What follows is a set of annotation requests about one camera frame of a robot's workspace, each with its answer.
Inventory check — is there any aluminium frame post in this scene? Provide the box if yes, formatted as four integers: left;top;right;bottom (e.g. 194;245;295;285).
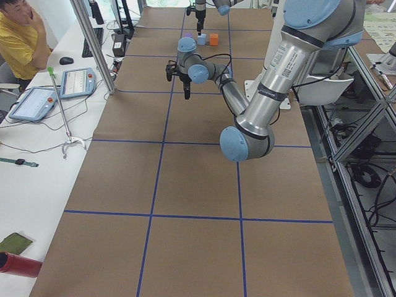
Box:
70;0;116;95

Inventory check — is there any blue foam block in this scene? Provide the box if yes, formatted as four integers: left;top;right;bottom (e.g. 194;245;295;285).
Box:
197;33;207;46

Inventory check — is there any blue teach pendant far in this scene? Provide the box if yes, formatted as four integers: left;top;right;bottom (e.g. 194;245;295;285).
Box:
59;67;96;99

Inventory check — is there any orange foam block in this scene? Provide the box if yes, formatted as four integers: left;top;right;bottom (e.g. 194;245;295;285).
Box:
209;33;218;46

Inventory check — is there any reacher grabber stick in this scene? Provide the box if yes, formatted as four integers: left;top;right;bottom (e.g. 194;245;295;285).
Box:
47;67;86;159

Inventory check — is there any blue teach pendant near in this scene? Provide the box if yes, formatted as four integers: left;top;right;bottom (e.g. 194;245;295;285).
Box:
9;87;57;121

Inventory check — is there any black keyboard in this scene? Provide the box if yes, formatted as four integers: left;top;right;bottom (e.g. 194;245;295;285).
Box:
81;27;105;59

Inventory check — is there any green smartwatch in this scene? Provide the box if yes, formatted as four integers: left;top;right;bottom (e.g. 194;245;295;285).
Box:
0;158;39;168

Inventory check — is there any green cloth pouch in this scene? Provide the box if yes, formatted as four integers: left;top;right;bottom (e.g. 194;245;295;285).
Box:
1;233;33;255

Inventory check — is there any person in yellow shirt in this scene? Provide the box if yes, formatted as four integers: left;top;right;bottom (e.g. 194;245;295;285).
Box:
1;1;52;90

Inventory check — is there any white plastic chair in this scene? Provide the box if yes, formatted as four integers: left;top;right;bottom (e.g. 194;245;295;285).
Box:
297;74;354;106

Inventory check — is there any blue teach pendant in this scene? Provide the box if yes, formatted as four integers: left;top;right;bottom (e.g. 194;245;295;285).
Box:
9;87;57;121
59;67;96;99

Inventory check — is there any black computer mouse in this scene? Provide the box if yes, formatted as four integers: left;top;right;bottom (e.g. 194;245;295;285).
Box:
59;56;74;65

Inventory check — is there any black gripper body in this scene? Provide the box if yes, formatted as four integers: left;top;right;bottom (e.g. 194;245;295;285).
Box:
165;60;191;88
186;2;206;24

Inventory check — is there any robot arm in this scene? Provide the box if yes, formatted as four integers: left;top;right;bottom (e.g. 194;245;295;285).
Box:
166;0;366;161
186;0;240;36

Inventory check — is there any red cylinder bottle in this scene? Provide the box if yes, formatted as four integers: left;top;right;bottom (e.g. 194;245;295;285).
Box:
1;252;43;278

